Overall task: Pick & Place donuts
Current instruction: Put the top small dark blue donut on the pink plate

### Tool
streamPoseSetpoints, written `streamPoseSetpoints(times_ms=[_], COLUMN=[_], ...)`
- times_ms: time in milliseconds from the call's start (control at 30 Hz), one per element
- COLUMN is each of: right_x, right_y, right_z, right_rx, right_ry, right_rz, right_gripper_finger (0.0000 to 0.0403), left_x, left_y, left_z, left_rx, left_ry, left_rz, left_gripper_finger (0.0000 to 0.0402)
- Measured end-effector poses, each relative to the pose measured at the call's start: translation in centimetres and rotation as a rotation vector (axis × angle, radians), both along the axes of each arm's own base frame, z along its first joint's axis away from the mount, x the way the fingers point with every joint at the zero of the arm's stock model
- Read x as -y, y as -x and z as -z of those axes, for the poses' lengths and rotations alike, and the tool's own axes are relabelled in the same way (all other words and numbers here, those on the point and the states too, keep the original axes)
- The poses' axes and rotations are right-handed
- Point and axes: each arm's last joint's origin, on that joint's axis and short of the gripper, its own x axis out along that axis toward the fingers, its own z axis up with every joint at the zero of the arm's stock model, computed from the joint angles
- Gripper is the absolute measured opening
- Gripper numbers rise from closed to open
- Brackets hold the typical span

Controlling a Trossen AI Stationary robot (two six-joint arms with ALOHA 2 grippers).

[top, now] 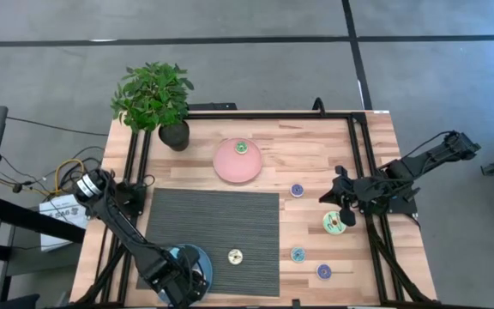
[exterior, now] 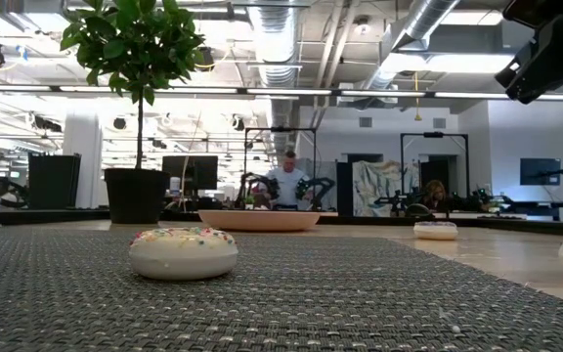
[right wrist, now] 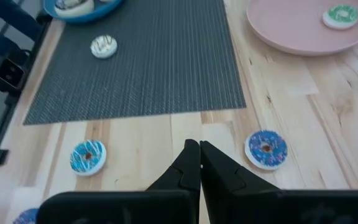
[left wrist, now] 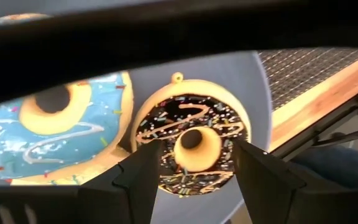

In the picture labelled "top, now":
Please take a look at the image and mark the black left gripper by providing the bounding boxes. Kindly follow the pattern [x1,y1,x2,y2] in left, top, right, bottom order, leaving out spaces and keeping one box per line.
[154,252,209,306]

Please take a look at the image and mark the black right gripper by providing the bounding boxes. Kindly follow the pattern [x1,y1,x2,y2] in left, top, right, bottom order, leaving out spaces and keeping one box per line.
[318,166,372,227]

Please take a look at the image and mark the large mint green donut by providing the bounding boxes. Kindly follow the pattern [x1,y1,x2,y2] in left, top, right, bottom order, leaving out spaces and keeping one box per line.
[322,210,348,236]

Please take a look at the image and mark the small cream sprinkled donut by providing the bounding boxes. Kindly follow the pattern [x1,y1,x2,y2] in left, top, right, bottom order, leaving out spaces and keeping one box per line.
[227,248,244,266]

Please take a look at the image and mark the small teal donut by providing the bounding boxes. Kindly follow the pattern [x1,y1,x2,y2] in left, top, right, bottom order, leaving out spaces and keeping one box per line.
[290,246,307,264]

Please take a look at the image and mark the blue plate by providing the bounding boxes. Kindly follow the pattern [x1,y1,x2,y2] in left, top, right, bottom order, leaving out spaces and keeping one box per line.
[160,243,214,305]

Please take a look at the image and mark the grey woven placemat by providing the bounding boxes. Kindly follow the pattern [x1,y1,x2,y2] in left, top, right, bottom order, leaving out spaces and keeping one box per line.
[136,187,281,298]

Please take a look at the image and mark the pink plate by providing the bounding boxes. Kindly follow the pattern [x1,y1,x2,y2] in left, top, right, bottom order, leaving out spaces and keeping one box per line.
[212,136,263,185]

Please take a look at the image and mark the white printed cardboard box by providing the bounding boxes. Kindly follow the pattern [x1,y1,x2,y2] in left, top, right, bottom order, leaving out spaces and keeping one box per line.
[39,191,90,253]

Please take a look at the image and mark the black desk bar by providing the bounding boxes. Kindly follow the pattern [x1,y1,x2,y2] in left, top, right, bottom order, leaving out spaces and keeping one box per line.
[0,196,86,245]

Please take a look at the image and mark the black power strip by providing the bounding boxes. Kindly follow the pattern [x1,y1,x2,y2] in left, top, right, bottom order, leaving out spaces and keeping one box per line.
[188,102,238,112]

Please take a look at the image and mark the green plant in black pot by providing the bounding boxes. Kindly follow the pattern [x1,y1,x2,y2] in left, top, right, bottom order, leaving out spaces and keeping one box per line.
[110,61,196,152]

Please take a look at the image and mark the black looped cable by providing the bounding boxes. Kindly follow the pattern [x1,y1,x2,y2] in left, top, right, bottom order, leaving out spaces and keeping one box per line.
[311,97,328,117]

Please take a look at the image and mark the black aluminium table frame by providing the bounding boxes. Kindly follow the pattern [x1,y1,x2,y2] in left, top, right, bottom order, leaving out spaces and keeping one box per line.
[75,110,439,308]

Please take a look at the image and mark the yellow cable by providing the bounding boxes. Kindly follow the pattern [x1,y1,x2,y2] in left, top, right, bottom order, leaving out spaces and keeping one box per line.
[53,158,86,197]

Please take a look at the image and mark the black cable bundle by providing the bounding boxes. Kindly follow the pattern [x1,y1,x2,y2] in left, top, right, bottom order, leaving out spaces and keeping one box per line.
[0,145,106,203]

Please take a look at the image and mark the long black floor cable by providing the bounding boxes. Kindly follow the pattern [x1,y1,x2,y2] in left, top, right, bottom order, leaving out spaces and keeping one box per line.
[6,115,109,137]

